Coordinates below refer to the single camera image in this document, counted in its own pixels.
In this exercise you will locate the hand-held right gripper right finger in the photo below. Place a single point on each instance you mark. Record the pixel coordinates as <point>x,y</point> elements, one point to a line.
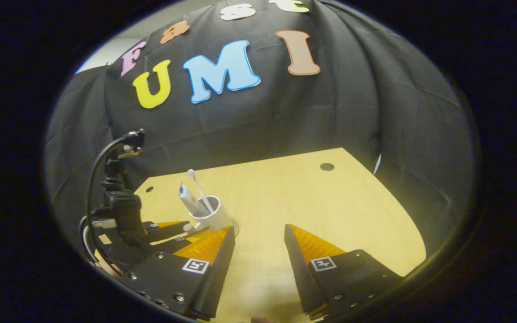
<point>296,269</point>

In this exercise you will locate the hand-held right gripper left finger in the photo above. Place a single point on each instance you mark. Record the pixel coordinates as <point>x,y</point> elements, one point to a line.
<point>218,273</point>

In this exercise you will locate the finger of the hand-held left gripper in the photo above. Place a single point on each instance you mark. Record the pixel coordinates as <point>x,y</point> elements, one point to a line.
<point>168,229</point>
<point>186,242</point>

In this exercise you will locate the white toothpaste tube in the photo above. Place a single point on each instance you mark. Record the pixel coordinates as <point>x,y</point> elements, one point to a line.
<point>189,197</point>

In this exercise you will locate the pale pink toothbrush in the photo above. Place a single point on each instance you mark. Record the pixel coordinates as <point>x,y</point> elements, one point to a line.
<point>198,186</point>

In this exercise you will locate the light wooden desktop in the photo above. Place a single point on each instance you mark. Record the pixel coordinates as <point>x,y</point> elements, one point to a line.
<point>308,197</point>

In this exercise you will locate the black backdrop cloth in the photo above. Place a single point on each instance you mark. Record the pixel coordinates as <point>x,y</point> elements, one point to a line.
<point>330,112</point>

